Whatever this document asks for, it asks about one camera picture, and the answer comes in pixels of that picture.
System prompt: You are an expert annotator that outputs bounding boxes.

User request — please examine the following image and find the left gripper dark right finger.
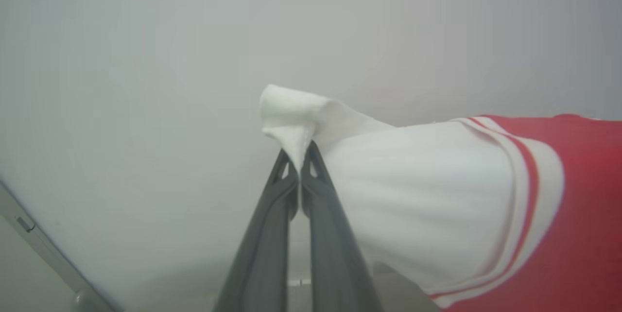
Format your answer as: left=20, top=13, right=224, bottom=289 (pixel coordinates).
left=300, top=140, right=385, bottom=312

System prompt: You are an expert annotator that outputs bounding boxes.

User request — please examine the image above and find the red white sports jersey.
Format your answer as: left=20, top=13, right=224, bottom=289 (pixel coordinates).
left=259, top=84, right=622, bottom=312

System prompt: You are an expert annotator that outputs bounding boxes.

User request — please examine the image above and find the grey metal wall rail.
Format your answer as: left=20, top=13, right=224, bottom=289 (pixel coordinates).
left=0, top=181, right=122, bottom=312

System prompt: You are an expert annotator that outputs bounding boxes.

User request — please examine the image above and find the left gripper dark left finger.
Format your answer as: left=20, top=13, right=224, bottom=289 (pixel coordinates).
left=213, top=149, right=300, bottom=312

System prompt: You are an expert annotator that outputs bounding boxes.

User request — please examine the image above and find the grey fabric sofa seat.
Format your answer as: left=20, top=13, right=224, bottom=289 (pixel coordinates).
left=117, top=263, right=443, bottom=312

